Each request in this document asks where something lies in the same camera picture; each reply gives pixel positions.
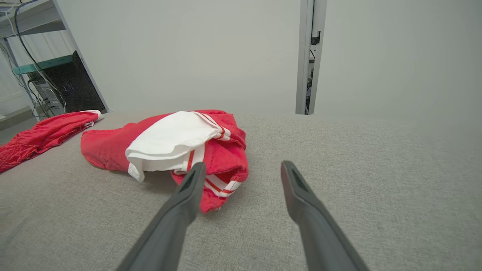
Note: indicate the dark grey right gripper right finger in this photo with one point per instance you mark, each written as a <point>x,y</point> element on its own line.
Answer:
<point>312,226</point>

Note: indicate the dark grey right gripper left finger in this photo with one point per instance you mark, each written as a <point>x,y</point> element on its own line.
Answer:
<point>177,218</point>

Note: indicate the red white striped jersey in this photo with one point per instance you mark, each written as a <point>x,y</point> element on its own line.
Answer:
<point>109,146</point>

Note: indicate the red shorts with white trim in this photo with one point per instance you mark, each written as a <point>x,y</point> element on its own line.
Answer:
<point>41,135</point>

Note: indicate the black computer tower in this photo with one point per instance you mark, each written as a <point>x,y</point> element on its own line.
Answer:
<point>79,90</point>

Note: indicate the grey electronics box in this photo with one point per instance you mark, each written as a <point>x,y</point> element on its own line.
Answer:
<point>49,98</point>

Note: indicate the teal shelf board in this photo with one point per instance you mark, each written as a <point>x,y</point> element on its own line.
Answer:
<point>41,64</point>

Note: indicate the grey partition post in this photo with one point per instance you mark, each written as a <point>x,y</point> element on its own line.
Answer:
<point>303,56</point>

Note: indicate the grey metal desk frame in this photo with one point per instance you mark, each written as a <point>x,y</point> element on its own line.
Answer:
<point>34,19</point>

